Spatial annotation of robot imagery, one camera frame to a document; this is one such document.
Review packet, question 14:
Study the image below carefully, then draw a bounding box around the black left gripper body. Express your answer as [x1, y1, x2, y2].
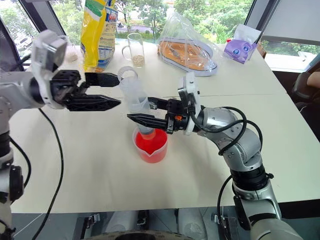
[50, 70, 88, 110]

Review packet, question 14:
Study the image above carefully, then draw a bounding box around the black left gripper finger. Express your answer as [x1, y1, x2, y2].
[80, 72, 120, 89]
[65, 94, 122, 112]

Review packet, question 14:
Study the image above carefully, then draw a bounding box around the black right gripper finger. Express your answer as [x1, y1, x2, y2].
[147, 96, 170, 111]
[126, 113, 168, 131]

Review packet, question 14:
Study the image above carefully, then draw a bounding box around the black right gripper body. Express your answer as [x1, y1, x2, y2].
[164, 98, 193, 135]

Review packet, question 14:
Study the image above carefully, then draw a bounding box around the clear plastic measuring cylinder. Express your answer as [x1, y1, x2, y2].
[117, 65, 158, 141]

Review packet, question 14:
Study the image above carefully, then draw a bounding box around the small clear plastic cup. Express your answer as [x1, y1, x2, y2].
[65, 35, 79, 64]

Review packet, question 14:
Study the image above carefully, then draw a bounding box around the clear cup with red liquid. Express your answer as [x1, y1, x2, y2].
[132, 125, 169, 165]

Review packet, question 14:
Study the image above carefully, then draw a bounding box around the glass mug with beans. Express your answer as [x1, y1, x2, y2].
[121, 32, 146, 68]

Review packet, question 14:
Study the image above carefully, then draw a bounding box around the yellow snack bag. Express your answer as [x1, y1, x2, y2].
[79, 0, 119, 74]

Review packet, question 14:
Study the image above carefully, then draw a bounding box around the orange bread loaf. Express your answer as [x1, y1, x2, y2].
[159, 40, 210, 73]

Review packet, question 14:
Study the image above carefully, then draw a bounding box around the white oval tray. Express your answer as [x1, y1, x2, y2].
[157, 37, 219, 77]

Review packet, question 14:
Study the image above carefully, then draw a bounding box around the black mesh chair back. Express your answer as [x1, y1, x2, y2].
[0, 17, 21, 74]

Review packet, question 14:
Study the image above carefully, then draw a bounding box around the clear plastic bag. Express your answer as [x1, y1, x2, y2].
[156, 11, 224, 77]

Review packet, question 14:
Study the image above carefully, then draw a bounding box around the purple and white pouch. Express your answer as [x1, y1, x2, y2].
[223, 23, 262, 66]

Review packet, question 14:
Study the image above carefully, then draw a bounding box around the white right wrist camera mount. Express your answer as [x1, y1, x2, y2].
[176, 71, 202, 136]

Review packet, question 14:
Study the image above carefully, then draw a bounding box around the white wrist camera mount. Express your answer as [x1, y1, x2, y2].
[176, 71, 202, 136]
[30, 29, 69, 110]

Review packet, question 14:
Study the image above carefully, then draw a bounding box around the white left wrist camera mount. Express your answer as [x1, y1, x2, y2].
[30, 29, 69, 110]

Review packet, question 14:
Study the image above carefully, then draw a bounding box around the long black left arm cable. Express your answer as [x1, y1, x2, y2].
[31, 107, 65, 240]

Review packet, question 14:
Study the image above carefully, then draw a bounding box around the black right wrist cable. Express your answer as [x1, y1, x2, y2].
[188, 106, 264, 156]

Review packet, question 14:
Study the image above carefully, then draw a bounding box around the short black left arm cable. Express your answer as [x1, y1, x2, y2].
[9, 139, 33, 189]

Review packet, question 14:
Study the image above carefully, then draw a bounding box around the black right elbow cable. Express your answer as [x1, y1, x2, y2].
[216, 174, 235, 226]

